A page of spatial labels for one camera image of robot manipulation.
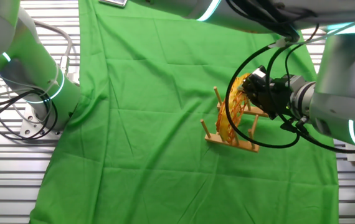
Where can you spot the wooden dish rack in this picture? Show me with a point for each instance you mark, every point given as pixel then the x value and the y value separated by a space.
pixel 243 146

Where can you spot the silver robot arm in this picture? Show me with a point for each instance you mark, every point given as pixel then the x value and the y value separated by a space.
pixel 25 71

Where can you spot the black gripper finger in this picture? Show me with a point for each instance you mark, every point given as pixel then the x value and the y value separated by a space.
pixel 261 102
pixel 257 79

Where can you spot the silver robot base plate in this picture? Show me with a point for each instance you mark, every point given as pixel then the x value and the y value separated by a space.
pixel 28 123

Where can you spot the orange yellow woven basket dish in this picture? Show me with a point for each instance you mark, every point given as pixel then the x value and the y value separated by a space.
pixel 227 124

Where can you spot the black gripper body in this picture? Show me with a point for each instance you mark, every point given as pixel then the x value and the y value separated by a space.
pixel 280 96

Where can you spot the green cloth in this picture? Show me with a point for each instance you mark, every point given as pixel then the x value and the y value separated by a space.
pixel 149 171

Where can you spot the silver digital kitchen scale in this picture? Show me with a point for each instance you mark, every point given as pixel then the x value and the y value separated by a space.
pixel 113 2

